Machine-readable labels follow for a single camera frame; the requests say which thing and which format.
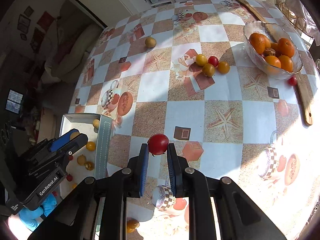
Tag yellow tomato beside tray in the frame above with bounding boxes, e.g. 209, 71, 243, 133
126, 218, 140, 233

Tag red tomato by bowl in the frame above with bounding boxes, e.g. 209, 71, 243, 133
287, 76, 297, 86

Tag orange in bowl front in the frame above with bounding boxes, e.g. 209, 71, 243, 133
264, 55, 281, 68

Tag orange in bowl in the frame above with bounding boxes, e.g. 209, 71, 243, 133
277, 37, 295, 58
249, 33, 265, 54
264, 55, 281, 68

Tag greenish tomato in cluster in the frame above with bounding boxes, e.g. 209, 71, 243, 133
202, 63, 215, 77

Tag green sofa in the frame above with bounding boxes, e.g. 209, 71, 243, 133
41, 0, 103, 83

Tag red cherry tomato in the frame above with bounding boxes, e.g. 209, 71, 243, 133
148, 133, 169, 155

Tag orange in bowl right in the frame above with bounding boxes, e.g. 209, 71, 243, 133
277, 37, 295, 58

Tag white shallow cardboard tray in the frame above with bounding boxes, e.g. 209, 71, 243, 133
60, 113, 112, 198

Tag wooden cutting board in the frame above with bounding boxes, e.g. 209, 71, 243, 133
236, 0, 312, 126

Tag blue gloved hand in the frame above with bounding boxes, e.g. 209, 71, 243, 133
18, 193, 57, 231

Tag yellow tomato in cluster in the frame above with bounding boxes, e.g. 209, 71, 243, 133
195, 54, 208, 67

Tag longan tray centre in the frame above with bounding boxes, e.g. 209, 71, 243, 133
76, 154, 87, 166

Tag glass fruit bowl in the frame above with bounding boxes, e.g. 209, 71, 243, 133
243, 21, 303, 80

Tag longan in tray left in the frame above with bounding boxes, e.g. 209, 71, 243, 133
70, 131, 80, 140

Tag far brown longan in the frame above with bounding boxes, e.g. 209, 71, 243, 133
145, 37, 157, 48

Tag orange tomato in cluster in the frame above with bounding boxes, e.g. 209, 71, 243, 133
217, 61, 230, 74

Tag wire basket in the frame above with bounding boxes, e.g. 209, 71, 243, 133
276, 0, 319, 38

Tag orange in bowl left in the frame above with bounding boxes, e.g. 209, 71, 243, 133
249, 33, 265, 54

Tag yellow tomato in tray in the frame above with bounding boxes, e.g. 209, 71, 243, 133
86, 141, 96, 151

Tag red tomato in cluster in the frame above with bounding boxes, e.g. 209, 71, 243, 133
208, 56, 219, 67

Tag longan in tray corner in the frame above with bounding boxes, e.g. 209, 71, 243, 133
92, 119, 100, 129

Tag orange tomato stem up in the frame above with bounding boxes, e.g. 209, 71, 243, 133
84, 161, 94, 171

